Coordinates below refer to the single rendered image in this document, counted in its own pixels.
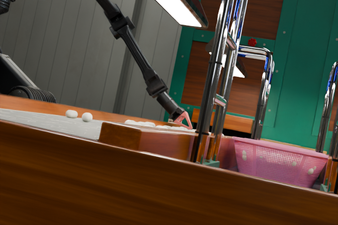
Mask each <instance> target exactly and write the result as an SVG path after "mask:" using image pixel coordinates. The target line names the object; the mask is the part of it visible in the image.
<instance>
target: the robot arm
mask: <svg viewBox="0 0 338 225"><path fill-rule="evenodd" d="M96 1H97V2H98V3H99V5H100V6H101V7H102V8H103V9H104V14H105V16H106V17H107V19H108V21H109V22H110V24H111V27H109V29H110V31H111V32H112V34H113V36H114V37H115V39H116V40H117V39H119V38H120V37H121V38H122V39H123V40H124V42H125V44H126V45H127V47H128V49H129V51H130V52H131V54H132V56H133V57H134V59H135V61H136V63H137V64H138V66H139V68H140V70H141V72H142V74H143V78H144V80H145V83H146V85H147V88H146V91H147V92H148V94H149V95H150V96H152V97H153V98H156V97H157V99H156V100H157V101H158V102H159V103H160V105H161V106H162V107H163V108H164V109H165V110H166V111H167V112H168V114H169V118H170V119H172V120H173V122H174V123H176V124H178V125H180V126H182V127H184V128H187V129H188V130H191V129H192V128H193V127H192V125H191V122H190V118H189V115H188V113H187V112H186V110H185V109H184V108H182V107H180V106H179V105H178V104H177V103H176V102H175V101H174V99H173V98H172V97H171V96H170V95H169V94H168V93H167V90H168V87H167V85H166V84H165V82H164V80H163V79H162V78H160V77H159V75H158V73H157V72H156V71H155V70H154V69H153V68H152V67H151V65H150V64H149V62H148V60H147V59H146V57H145V55H144V54H143V52H142V50H141V49H140V47H139V45H138V44H137V42H136V40H135V38H134V36H133V34H132V30H133V29H134V28H135V26H134V24H133V23H132V21H131V20H130V18H129V17H128V16H126V17H125V16H124V15H123V13H122V12H121V10H120V8H119V7H118V5H117V4H114V3H112V2H111V1H110V0H96ZM184 118H186V120H187V122H188V124H189V127H188V126H186V125H184V124H182V123H181V121H182V120H183V119H184Z"/></svg>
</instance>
